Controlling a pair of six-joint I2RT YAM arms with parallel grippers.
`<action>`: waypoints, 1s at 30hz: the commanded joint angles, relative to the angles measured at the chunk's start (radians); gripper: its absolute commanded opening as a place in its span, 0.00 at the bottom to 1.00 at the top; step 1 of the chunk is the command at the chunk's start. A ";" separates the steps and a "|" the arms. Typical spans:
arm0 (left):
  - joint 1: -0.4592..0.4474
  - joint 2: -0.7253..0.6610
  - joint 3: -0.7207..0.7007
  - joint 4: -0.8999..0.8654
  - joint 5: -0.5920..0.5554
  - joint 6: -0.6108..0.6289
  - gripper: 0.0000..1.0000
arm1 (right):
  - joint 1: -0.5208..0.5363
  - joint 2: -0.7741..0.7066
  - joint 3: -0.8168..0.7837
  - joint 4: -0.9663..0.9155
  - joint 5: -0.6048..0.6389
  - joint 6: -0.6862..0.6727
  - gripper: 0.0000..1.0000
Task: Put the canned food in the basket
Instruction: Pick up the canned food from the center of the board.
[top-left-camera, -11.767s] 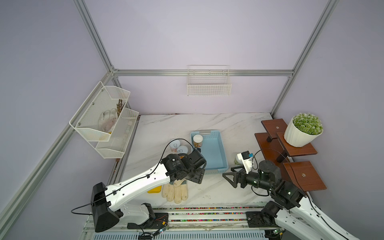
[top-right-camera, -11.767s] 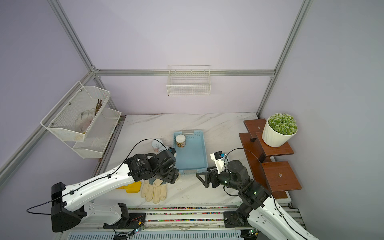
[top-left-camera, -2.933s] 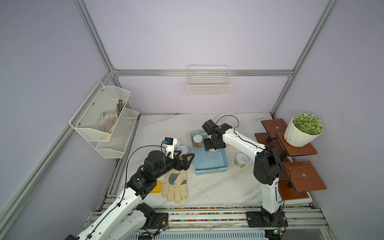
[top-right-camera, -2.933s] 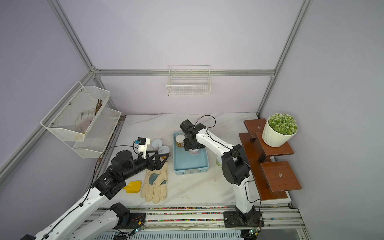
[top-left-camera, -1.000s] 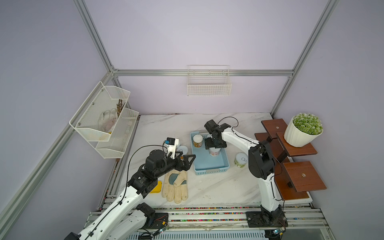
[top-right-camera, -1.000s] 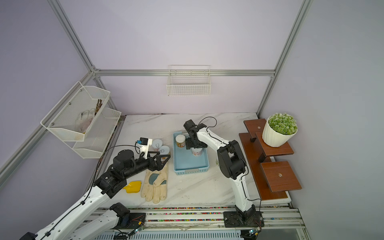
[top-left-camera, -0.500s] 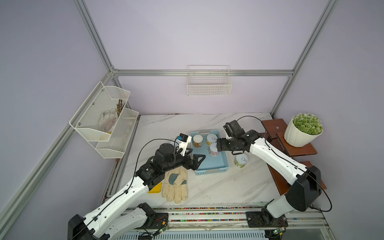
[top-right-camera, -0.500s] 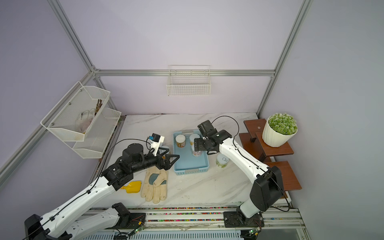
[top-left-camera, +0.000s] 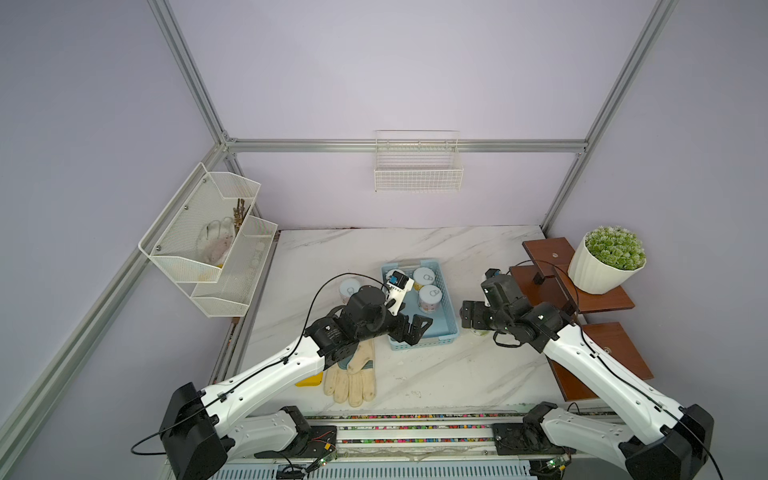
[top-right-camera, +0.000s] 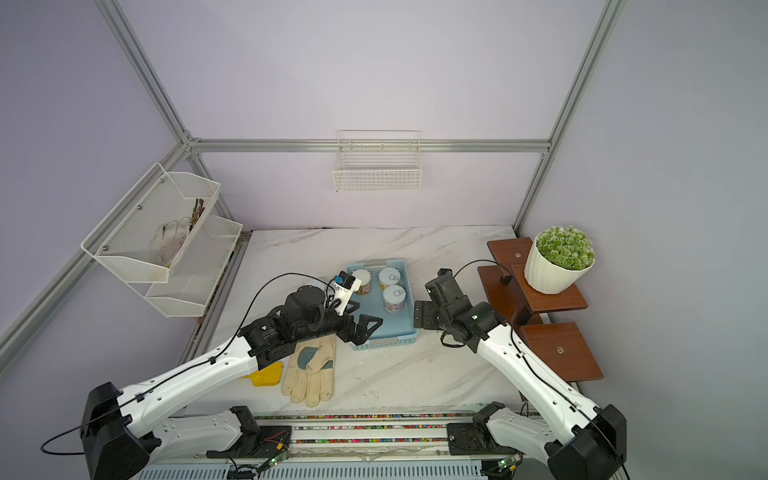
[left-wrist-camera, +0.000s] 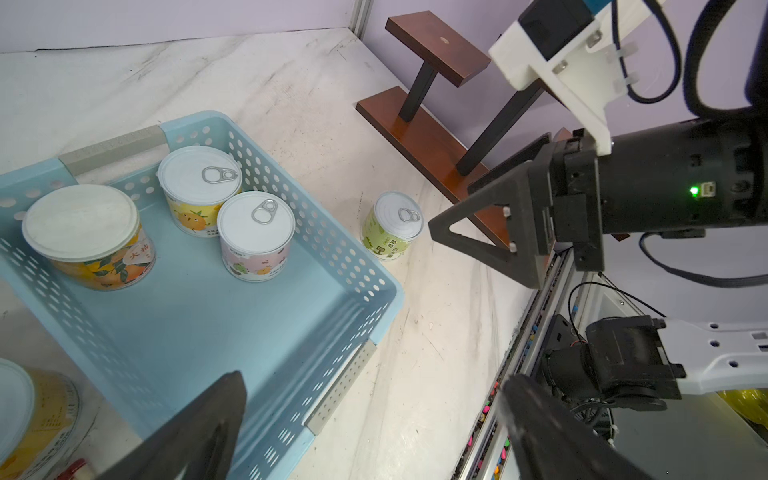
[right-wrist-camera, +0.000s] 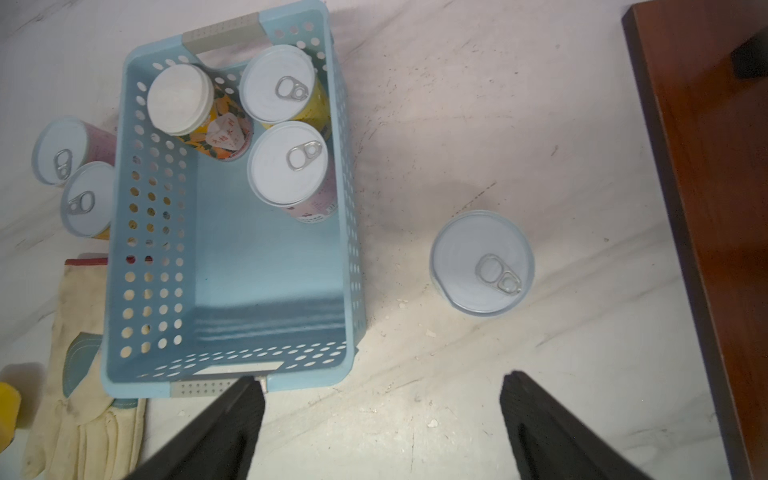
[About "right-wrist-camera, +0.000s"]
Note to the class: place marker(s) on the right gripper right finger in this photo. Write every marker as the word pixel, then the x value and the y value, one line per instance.
pixel 549 442

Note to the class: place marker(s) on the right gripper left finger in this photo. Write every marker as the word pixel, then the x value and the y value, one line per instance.
pixel 218 444

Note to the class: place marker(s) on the orange can pull tab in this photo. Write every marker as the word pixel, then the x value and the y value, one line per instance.
pixel 86 203

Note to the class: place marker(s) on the pink can pull tab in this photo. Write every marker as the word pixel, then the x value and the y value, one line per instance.
pixel 291 167

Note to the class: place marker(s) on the yellow can pull tab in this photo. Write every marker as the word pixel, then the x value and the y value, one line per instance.
pixel 279 85

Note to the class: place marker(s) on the light blue plastic basket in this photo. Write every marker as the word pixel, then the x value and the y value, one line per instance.
pixel 206 283

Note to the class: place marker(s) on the beige work glove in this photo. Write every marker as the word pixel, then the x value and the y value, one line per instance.
pixel 80 431

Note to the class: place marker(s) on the green can pull tab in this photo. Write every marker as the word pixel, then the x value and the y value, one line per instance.
pixel 482 264

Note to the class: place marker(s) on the yellow plastic scoop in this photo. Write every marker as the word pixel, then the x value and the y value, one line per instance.
pixel 10 403

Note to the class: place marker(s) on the pink can back left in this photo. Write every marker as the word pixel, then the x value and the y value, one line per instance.
pixel 66 144

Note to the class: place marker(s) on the brown wooden tiered shelf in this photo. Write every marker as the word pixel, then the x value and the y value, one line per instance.
pixel 701 73

